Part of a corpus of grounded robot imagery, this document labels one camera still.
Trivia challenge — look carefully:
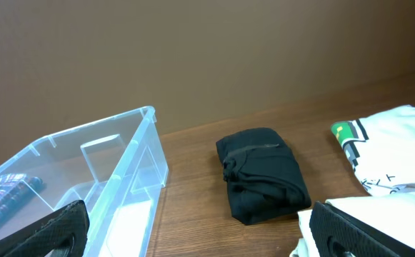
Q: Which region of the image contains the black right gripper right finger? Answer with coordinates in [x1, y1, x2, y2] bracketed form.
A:
[309, 202, 415, 257]

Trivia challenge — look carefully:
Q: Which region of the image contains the cream white garment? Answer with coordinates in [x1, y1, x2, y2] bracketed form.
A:
[291, 192, 415, 256]

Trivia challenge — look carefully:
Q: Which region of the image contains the white printed t-shirt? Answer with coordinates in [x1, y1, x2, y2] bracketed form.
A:
[331, 105, 415, 196]

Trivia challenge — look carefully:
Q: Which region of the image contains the black garment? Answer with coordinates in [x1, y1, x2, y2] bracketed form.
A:
[216, 128, 311, 225]

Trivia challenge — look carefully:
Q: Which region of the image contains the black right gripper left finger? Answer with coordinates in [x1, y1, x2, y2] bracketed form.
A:
[0, 200, 89, 257]

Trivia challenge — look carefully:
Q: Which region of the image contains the clear plastic storage bin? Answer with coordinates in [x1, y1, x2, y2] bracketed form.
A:
[0, 106, 169, 256]

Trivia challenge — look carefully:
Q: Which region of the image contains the folded plaid flannel shirt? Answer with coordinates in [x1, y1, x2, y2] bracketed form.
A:
[0, 173, 44, 225]

